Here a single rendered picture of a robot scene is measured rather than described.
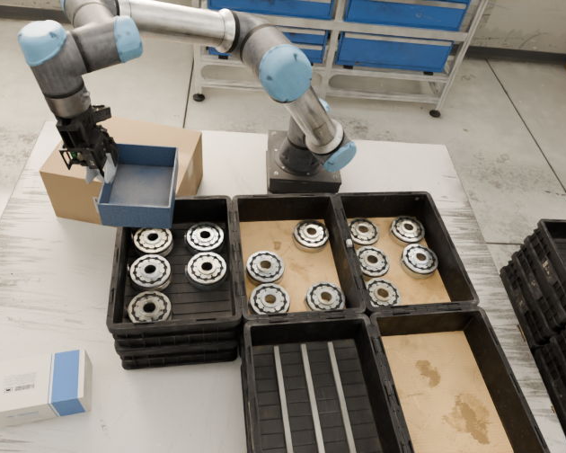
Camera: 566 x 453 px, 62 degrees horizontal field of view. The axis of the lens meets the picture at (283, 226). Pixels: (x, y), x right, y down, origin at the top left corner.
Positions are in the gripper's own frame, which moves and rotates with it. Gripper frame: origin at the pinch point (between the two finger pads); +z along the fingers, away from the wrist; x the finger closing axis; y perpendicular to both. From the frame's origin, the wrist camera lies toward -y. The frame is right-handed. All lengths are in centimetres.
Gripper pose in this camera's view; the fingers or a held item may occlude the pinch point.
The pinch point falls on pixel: (107, 176)
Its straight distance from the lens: 113.2
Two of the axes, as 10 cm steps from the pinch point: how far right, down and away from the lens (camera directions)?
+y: 0.1, 7.6, -6.5
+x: 10.0, -0.2, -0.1
